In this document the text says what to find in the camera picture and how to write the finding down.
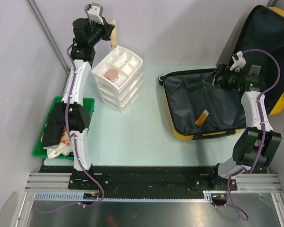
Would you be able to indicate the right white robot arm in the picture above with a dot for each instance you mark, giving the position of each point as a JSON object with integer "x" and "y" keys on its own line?
{"x": 258, "y": 143}

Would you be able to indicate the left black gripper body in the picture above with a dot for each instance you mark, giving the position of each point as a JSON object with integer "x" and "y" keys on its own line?
{"x": 96, "y": 30}

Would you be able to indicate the green plastic tray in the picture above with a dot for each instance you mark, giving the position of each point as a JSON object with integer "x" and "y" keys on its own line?
{"x": 39, "y": 151}

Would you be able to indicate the brown octagonal compact case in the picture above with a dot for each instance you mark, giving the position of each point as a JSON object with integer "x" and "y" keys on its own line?
{"x": 112, "y": 75}

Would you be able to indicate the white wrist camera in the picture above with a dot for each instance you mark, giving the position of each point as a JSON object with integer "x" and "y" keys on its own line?
{"x": 94, "y": 12}
{"x": 238, "y": 62}

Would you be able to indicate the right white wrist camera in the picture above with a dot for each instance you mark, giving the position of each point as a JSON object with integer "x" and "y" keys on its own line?
{"x": 238, "y": 62}

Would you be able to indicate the black fabric pouch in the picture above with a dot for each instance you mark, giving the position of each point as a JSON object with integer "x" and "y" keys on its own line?
{"x": 52, "y": 132}

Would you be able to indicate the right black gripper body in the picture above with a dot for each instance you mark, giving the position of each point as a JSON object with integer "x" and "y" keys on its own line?
{"x": 231, "y": 78}

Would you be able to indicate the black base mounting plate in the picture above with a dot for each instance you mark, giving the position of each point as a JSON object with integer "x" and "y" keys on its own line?
{"x": 105, "y": 178}

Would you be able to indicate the aluminium frame rail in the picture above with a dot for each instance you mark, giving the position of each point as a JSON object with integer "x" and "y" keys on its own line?
{"x": 48, "y": 187}

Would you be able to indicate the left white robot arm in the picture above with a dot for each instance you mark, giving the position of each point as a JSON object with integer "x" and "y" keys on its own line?
{"x": 69, "y": 113}

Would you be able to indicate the white garment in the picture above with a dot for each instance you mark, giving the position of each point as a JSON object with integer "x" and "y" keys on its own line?
{"x": 63, "y": 149}

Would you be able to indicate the orange pill bottle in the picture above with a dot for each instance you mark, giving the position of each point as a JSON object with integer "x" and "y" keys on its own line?
{"x": 202, "y": 118}

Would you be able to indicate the orange floral cloth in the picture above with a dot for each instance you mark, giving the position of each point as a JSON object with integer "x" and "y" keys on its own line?
{"x": 66, "y": 139}

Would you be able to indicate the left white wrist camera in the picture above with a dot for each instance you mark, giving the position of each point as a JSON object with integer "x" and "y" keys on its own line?
{"x": 94, "y": 12}

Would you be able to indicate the white plastic drawer organizer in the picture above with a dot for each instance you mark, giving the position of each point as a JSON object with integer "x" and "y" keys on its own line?
{"x": 122, "y": 93}

